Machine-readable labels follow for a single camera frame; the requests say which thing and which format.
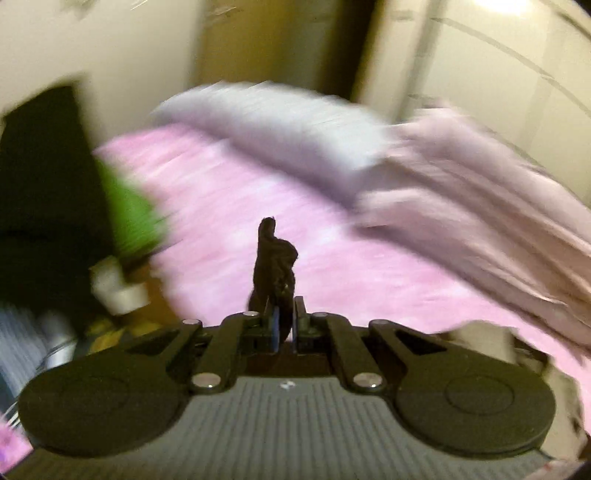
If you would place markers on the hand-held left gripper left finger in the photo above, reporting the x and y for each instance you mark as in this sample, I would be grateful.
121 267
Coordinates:
275 327

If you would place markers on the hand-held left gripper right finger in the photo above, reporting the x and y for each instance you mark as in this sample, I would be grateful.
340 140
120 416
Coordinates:
299 330

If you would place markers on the dark striped shirt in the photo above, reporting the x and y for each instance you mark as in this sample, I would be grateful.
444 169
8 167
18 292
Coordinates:
18 350

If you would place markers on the pink floral bed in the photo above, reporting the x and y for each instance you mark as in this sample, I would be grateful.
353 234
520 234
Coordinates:
286 194

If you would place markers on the light grey cloth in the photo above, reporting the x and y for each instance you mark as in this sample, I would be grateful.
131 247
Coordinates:
117 286

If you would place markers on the green garment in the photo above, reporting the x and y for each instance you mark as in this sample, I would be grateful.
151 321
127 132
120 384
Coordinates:
131 217

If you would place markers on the grey striped pillow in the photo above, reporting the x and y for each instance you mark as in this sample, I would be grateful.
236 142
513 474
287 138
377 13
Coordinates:
286 134

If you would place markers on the pink folded quilt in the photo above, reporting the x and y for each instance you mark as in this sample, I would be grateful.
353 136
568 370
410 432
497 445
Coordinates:
485 221

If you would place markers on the dark cloth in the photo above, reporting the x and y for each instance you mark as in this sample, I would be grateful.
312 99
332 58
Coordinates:
51 198

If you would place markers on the wooden door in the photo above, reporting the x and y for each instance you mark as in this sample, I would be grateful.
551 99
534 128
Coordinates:
258 41

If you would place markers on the cream wardrobe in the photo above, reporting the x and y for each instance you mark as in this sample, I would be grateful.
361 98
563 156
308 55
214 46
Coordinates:
498 60

